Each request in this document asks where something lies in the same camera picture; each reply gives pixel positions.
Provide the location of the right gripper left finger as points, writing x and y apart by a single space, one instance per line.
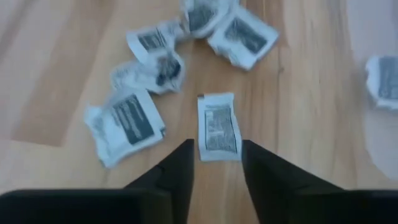
180 174

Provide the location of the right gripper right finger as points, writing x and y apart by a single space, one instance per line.
264 180

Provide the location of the white packet black text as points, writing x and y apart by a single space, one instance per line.
202 15
149 74
219 127

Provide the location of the white packet dark print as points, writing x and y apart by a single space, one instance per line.
152 39
245 37
124 127
384 82

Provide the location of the large clear plastic bin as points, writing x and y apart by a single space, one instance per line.
373 31

